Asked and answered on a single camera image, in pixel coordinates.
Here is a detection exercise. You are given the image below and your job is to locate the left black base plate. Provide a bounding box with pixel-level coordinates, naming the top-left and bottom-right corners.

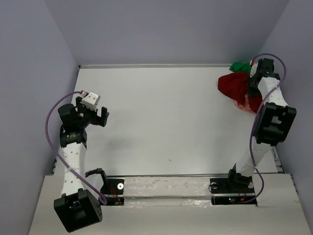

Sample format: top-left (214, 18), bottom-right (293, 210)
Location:
top-left (100, 177), bottom-right (125, 206)

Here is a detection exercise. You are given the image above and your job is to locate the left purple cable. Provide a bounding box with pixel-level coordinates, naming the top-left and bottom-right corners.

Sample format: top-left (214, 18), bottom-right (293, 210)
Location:
top-left (45, 91), bottom-right (108, 205)

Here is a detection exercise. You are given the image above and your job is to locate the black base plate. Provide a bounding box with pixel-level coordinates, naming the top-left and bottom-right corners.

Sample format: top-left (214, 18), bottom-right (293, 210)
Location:
top-left (100, 177), bottom-right (125, 206)
top-left (208, 177), bottom-right (257, 206)

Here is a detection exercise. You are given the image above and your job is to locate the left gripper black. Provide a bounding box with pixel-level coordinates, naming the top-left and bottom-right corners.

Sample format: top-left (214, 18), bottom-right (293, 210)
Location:
top-left (76, 96), bottom-right (109, 128)

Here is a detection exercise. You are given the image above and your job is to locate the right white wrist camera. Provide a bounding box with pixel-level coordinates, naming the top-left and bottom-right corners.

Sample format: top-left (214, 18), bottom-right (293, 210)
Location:
top-left (249, 60), bottom-right (258, 78)

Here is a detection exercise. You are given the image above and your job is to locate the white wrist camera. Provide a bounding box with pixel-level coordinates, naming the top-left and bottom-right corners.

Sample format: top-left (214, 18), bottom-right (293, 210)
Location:
top-left (249, 60), bottom-right (258, 78)
top-left (81, 91), bottom-right (101, 111)

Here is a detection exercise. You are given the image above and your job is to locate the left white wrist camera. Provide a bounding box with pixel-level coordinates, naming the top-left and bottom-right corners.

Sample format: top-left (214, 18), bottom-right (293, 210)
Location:
top-left (81, 91), bottom-right (101, 111)

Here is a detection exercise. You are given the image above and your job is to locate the pink t shirt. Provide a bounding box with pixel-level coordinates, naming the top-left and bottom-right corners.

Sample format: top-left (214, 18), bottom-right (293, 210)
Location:
top-left (233, 94), bottom-right (255, 114)

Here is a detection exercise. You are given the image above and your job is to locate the dark red t shirt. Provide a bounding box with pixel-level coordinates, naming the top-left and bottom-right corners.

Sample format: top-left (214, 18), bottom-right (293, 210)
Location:
top-left (218, 72), bottom-right (262, 113)

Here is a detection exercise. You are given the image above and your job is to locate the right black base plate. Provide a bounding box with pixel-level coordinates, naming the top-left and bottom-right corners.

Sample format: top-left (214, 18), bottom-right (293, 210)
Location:
top-left (208, 177), bottom-right (257, 206)

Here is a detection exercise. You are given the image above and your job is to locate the green t shirt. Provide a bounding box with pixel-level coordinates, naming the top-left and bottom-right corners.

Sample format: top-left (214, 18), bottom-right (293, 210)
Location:
top-left (229, 61), bottom-right (254, 73)

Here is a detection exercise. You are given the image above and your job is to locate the metal rail at table front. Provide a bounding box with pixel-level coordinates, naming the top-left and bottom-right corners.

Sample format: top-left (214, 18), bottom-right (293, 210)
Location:
top-left (108, 173), bottom-right (228, 178)

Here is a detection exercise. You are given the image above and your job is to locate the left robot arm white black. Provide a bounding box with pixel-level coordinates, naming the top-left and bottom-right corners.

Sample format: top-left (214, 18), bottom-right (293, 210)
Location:
top-left (54, 92), bottom-right (109, 233)

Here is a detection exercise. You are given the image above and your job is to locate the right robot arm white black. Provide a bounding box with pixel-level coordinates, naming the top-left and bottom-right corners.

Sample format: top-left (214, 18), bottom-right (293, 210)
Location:
top-left (225, 58), bottom-right (296, 192)

